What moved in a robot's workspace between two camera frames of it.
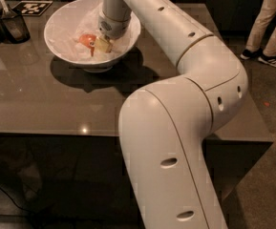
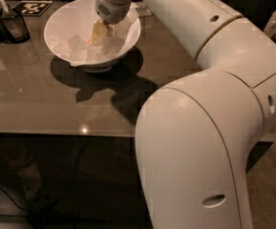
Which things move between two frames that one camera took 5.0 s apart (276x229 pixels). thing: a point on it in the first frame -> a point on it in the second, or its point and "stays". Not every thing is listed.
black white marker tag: [31, 8] stays
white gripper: [115, 28] -> [113, 10]
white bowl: [74, 20] stays
